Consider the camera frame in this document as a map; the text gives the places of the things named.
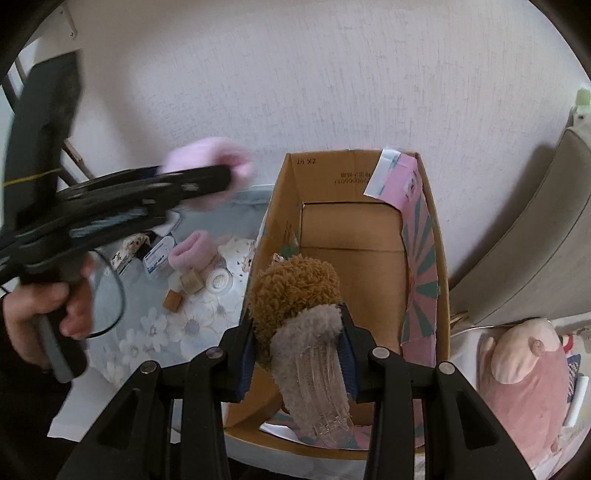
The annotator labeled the left hand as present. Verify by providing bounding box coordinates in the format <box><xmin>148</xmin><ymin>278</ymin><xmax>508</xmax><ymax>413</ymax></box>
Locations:
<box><xmin>1</xmin><ymin>256</ymin><xmax>96</xmax><ymax>370</ymax></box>

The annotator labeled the floral blue table cloth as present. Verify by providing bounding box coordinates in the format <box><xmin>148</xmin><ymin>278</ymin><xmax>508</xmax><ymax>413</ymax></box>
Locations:
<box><xmin>87</xmin><ymin>185</ymin><xmax>271</xmax><ymax>390</ymax></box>

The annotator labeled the cardboard storage box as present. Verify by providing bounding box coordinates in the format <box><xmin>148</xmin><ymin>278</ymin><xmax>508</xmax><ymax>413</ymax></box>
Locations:
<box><xmin>222</xmin><ymin>148</ymin><xmax>452</xmax><ymax>461</ymax></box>

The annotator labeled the green white tissue pack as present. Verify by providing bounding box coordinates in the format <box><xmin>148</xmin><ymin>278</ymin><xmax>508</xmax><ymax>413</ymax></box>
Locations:
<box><xmin>575</xmin><ymin>88</ymin><xmax>591</xmax><ymax>111</ymax></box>

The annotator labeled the brown grey plush toy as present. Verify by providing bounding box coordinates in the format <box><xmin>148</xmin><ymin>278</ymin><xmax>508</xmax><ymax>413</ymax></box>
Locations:
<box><xmin>247</xmin><ymin>254</ymin><xmax>353</xmax><ymax>448</ymax></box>

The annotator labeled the blue white mask packet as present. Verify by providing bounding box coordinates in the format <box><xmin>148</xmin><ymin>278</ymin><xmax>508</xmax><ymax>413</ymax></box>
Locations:
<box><xmin>142</xmin><ymin>234</ymin><xmax>176</xmax><ymax>279</ymax></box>

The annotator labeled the small wooden cube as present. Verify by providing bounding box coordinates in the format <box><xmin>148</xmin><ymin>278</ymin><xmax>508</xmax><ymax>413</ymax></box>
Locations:
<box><xmin>162</xmin><ymin>290</ymin><xmax>183</xmax><ymax>313</ymax></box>

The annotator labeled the black cable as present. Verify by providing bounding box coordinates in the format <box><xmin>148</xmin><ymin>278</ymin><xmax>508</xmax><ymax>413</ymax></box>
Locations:
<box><xmin>82</xmin><ymin>248</ymin><xmax>127</xmax><ymax>340</ymax></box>

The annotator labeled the white tape roll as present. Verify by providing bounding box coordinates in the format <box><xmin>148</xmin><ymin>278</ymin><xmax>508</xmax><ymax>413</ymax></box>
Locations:
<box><xmin>205</xmin><ymin>268</ymin><xmax>233</xmax><ymax>296</ymax></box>

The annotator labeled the pink pig plush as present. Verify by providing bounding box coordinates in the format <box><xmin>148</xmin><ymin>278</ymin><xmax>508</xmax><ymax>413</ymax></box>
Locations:
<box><xmin>478</xmin><ymin>319</ymin><xmax>570</xmax><ymax>469</ymax></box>

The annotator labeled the white shelf bracket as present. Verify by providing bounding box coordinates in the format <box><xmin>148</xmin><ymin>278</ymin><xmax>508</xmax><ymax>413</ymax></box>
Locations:
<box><xmin>59</xmin><ymin>1</ymin><xmax>78</xmax><ymax>40</ymax></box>

